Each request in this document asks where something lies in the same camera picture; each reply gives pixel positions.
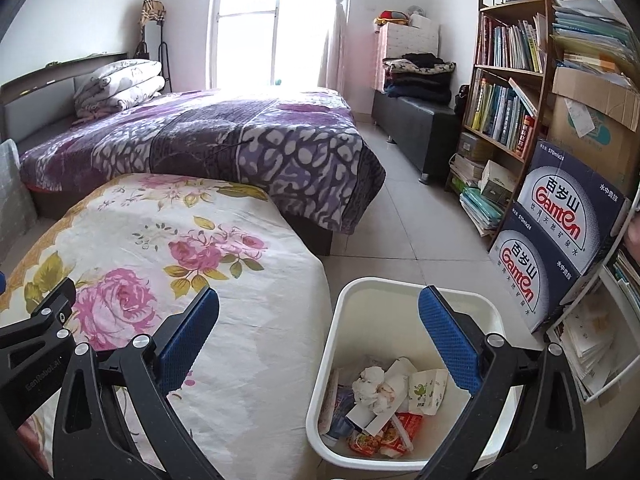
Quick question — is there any purple patterned blanket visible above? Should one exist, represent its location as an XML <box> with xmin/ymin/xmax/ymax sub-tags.
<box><xmin>19</xmin><ymin>87</ymin><xmax>387</xmax><ymax>235</ymax></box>

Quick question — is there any tissue box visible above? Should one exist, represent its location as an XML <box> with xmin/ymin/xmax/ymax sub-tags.
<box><xmin>480</xmin><ymin>160</ymin><xmax>521</xmax><ymax>206</ymax></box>

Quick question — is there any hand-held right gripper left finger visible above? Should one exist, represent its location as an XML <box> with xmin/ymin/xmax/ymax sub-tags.
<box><xmin>52</xmin><ymin>286</ymin><xmax>223</xmax><ymax>480</ymax></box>

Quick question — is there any black metal coat rack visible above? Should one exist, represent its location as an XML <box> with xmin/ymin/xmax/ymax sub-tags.
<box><xmin>132</xmin><ymin>0</ymin><xmax>173</xmax><ymax>93</ymax></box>

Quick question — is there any pale curtain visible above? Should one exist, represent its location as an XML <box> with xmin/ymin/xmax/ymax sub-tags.
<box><xmin>317</xmin><ymin>0</ymin><xmax>355</xmax><ymax>92</ymax></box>

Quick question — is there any white wire rack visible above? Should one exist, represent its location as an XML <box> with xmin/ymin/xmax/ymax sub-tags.
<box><xmin>545</xmin><ymin>195</ymin><xmax>640</xmax><ymax>406</ymax></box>

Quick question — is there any pink drawer cabinet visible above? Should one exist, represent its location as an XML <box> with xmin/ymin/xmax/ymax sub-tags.
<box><xmin>372</xmin><ymin>22</ymin><xmax>441</xmax><ymax>93</ymax></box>

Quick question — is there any grey checked cushion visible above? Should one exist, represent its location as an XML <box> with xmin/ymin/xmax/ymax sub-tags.
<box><xmin>0</xmin><ymin>139</ymin><xmax>38</xmax><ymax>256</ymax></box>

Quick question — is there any window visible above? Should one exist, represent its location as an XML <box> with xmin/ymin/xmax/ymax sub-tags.
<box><xmin>210</xmin><ymin>0</ymin><xmax>336</xmax><ymax>91</ymax></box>

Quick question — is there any white pillow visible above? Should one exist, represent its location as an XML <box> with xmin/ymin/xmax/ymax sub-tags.
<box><xmin>407</xmin><ymin>12</ymin><xmax>442</xmax><ymax>37</ymax></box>

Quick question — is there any pile of folded clothes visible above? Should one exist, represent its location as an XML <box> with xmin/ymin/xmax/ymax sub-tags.
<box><xmin>382</xmin><ymin>52</ymin><xmax>457</xmax><ymax>107</ymax></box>

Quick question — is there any blue printed water carton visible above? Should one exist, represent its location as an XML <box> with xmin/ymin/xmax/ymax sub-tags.
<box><xmin>489</xmin><ymin>200</ymin><xmax>606</xmax><ymax>333</ymax></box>
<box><xmin>515</xmin><ymin>140</ymin><xmax>631</xmax><ymax>276</ymax></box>

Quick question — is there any orange red snack wrapper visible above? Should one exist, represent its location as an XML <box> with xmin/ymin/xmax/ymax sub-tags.
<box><xmin>347</xmin><ymin>412</ymin><xmax>423</xmax><ymax>458</ymax></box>

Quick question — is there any white plastic trash bin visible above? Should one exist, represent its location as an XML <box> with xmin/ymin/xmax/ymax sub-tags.
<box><xmin>305</xmin><ymin>277</ymin><xmax>521</xmax><ymax>466</ymax></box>

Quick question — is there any white paper carton green print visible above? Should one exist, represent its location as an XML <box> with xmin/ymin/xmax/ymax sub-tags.
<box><xmin>407</xmin><ymin>367</ymin><xmax>448</xmax><ymax>416</ymax></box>

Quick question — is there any row of upright books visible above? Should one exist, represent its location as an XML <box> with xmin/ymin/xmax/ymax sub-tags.
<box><xmin>470</xmin><ymin>70</ymin><xmax>540</xmax><ymax>157</ymax></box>
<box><xmin>475</xmin><ymin>14</ymin><xmax>547</xmax><ymax>74</ymax></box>

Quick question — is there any plaid scarf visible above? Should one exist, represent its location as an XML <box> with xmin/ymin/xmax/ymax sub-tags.
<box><xmin>140</xmin><ymin>0</ymin><xmax>167</xmax><ymax>26</ymax></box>

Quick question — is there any white tissue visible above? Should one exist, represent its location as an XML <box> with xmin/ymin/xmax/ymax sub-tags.
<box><xmin>377</xmin><ymin>380</ymin><xmax>402</xmax><ymax>412</ymax></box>
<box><xmin>352</xmin><ymin>366</ymin><xmax>388</xmax><ymax>406</ymax></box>

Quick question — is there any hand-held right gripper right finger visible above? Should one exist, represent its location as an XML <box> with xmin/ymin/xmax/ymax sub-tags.
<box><xmin>417</xmin><ymin>285</ymin><xmax>586</xmax><ymax>480</ymax></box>

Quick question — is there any folded floral quilt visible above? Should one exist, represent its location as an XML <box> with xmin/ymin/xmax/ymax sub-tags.
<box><xmin>74</xmin><ymin>59</ymin><xmax>166</xmax><ymax>118</ymax></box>

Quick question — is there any wooden bookshelf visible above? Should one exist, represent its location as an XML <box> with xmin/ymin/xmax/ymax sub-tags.
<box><xmin>447</xmin><ymin>0</ymin><xmax>581</xmax><ymax>251</ymax></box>

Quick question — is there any black bench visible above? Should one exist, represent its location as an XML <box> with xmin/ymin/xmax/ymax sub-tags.
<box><xmin>372</xmin><ymin>92</ymin><xmax>461</xmax><ymax>182</ymax></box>

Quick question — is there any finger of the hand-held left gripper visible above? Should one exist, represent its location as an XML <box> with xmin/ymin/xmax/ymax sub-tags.
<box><xmin>27</xmin><ymin>276</ymin><xmax>77</xmax><ymax>333</ymax></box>

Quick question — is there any white paper box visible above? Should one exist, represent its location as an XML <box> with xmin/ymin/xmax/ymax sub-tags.
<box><xmin>347</xmin><ymin>357</ymin><xmax>417</xmax><ymax>436</ymax></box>

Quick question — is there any grey bed headboard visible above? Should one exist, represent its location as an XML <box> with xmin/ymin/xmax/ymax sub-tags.
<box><xmin>0</xmin><ymin>51</ymin><xmax>131</xmax><ymax>151</ymax></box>

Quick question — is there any stack of flat books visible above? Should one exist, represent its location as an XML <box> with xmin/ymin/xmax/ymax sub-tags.
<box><xmin>450</xmin><ymin>155</ymin><xmax>507</xmax><ymax>238</ymax></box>

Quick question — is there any stack of papers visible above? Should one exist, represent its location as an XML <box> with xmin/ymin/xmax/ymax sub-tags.
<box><xmin>550</xmin><ymin>0</ymin><xmax>637</xmax><ymax>81</ymax></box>

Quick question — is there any brown cardboard box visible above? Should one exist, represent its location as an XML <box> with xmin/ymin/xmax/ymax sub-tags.
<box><xmin>547</xmin><ymin>67</ymin><xmax>640</xmax><ymax>186</ymax></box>

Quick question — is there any floral bed sheet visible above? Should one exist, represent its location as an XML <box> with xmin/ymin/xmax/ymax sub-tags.
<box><xmin>0</xmin><ymin>174</ymin><xmax>333</xmax><ymax>480</ymax></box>

